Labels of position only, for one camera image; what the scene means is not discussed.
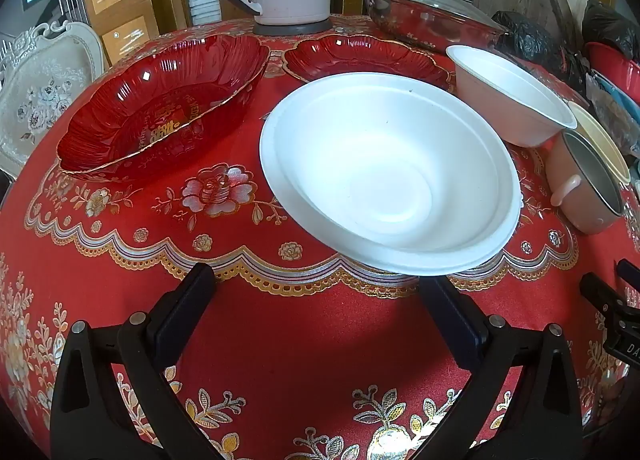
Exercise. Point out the ornate white chair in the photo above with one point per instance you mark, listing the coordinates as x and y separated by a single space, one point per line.
45 89

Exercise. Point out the large red oval glass plate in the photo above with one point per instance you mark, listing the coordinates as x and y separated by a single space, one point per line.
150 104

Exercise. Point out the red plastic basin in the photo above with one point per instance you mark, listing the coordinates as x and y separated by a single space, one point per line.
612 62

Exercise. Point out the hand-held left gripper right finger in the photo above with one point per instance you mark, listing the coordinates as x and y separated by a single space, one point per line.
460 325

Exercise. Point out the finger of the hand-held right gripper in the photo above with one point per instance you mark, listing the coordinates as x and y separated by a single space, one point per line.
630 272
602 295

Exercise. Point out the red floral tablecloth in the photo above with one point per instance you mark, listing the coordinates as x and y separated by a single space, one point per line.
300 365

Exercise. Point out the steel pan with glass lid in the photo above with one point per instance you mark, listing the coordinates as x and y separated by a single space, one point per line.
425 14

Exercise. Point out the yellow bowl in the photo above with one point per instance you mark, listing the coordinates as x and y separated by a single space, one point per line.
600 139

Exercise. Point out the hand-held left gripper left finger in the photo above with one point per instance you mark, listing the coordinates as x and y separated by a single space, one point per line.
182 310

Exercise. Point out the pink metal bowl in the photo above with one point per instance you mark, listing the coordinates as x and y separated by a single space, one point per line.
575 205

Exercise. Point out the metal stair railing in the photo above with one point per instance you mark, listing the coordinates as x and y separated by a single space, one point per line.
72 2

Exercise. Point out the black plastic bag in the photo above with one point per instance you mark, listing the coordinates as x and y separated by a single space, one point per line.
610 24
530 37

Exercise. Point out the large white foam bowl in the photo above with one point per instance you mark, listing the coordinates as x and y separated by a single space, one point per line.
380 179

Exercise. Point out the small white foam bowl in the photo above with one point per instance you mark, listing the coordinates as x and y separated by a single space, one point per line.
500 94

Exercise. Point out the clear plastic bag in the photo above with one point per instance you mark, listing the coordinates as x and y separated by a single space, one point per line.
617 114

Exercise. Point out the small red glass plate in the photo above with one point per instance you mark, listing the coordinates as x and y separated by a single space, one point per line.
350 57

